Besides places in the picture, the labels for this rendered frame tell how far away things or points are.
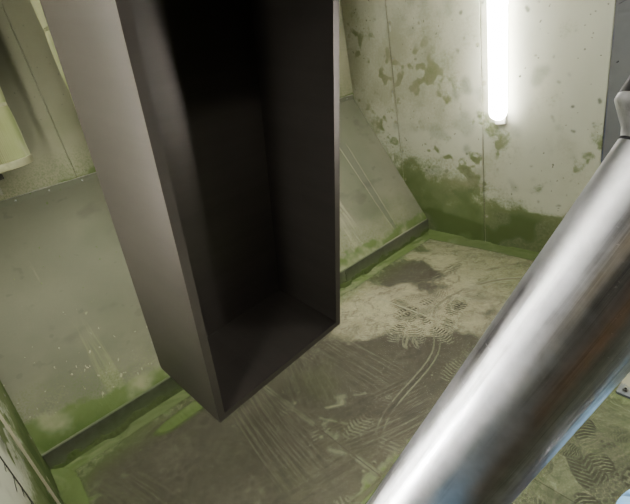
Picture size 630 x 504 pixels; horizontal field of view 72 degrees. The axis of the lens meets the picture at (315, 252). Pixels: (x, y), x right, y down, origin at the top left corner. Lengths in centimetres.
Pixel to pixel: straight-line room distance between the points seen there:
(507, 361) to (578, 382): 4
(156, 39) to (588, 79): 204
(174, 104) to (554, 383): 124
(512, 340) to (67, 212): 230
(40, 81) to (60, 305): 105
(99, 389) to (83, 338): 24
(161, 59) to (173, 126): 18
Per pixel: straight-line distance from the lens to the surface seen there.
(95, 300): 232
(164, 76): 136
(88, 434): 228
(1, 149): 211
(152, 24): 134
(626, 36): 259
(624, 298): 31
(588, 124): 269
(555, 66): 270
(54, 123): 250
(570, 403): 33
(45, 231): 243
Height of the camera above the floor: 145
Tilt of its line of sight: 25 degrees down
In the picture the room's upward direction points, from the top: 12 degrees counter-clockwise
